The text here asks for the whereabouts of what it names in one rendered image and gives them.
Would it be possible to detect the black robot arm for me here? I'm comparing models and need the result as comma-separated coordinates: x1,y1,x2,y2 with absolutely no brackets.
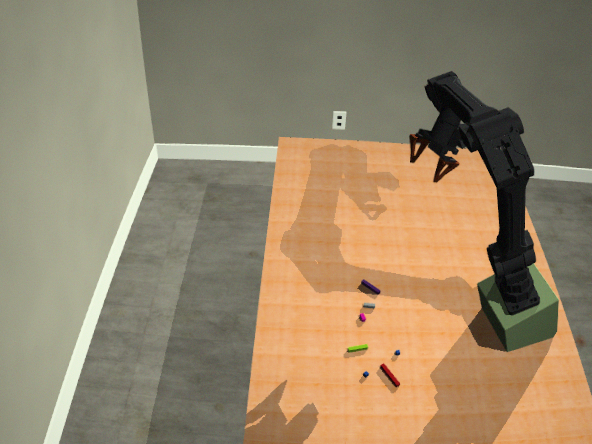
424,71,540,315

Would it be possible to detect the purple rod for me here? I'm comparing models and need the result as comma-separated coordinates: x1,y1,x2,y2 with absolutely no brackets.
361,279,381,294

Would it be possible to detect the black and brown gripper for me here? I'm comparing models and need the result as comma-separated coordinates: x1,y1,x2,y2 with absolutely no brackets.
409,116,460,183

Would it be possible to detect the red rod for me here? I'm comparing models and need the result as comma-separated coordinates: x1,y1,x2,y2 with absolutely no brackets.
380,363,400,387

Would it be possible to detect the lime green rod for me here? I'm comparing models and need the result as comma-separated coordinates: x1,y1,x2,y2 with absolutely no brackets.
348,344,368,352

